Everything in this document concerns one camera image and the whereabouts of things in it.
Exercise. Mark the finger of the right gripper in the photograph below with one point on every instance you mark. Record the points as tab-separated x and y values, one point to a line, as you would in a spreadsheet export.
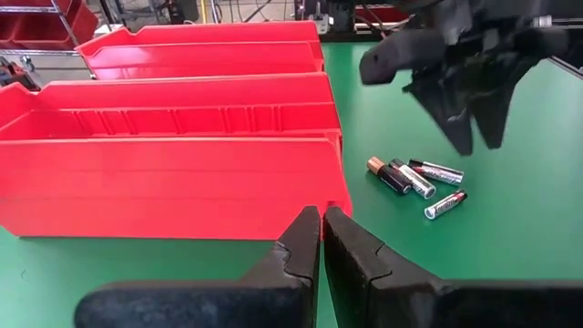
451	114
494	109

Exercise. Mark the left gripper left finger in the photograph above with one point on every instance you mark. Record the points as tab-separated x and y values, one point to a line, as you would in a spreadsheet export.
300	246

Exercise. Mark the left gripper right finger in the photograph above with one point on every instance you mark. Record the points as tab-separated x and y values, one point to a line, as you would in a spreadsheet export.
360	273

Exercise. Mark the silver Energizer battery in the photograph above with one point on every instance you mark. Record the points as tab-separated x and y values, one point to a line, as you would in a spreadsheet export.
416	181
445	205
437	172

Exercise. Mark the black copper Duracell battery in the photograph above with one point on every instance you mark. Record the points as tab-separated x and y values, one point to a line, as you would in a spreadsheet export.
391	177

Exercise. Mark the red plastic bin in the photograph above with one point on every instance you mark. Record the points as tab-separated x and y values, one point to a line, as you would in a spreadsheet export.
205	59
159	191

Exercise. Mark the distant red bin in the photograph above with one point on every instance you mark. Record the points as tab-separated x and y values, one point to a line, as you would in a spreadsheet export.
382	13

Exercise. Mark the green table mat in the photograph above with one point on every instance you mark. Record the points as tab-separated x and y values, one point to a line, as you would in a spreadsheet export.
501	228

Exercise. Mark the yellow pole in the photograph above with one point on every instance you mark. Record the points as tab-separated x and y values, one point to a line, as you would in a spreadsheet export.
202	11

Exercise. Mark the black red device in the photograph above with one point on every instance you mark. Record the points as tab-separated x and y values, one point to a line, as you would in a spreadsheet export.
16	75

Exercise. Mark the red storage bin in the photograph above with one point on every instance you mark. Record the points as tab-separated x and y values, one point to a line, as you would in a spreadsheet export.
45	32

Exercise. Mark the black table frame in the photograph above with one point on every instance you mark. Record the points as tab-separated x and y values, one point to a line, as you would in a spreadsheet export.
346	37

